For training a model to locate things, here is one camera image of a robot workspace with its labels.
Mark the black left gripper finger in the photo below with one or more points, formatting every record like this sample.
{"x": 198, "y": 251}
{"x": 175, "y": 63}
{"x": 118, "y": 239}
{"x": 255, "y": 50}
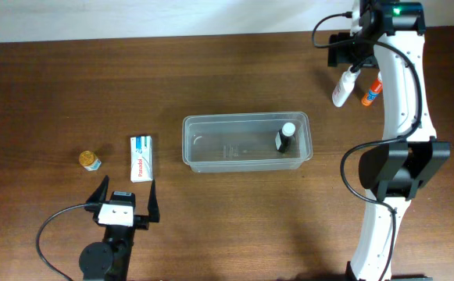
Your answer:
{"x": 99, "y": 195}
{"x": 153, "y": 207}

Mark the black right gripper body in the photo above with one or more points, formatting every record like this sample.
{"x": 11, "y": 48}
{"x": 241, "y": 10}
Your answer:
{"x": 338, "y": 50}

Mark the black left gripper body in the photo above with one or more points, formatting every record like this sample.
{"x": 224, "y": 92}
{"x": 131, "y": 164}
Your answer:
{"x": 141, "y": 222}

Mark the white lotion bottle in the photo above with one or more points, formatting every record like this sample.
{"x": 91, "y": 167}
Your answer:
{"x": 345, "y": 86}

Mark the orange tube white cap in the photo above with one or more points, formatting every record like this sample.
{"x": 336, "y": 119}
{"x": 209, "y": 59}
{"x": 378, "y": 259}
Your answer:
{"x": 374, "y": 90}

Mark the dark syrup bottle white cap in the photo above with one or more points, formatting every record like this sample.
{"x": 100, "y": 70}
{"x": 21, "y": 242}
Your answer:
{"x": 285, "y": 137}

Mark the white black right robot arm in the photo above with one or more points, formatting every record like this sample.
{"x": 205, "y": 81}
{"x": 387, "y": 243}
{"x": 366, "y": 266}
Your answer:
{"x": 390, "y": 36}

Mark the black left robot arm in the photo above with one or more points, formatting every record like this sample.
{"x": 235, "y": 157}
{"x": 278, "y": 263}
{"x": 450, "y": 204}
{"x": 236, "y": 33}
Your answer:
{"x": 109, "y": 259}

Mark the clear plastic container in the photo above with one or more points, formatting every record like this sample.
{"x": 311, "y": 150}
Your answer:
{"x": 244, "y": 142}

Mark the small gold lid jar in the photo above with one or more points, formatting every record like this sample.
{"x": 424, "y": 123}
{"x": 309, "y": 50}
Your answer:
{"x": 89, "y": 160}

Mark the white Panadol medicine box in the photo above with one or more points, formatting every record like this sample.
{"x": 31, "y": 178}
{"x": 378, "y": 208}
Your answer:
{"x": 141, "y": 169}

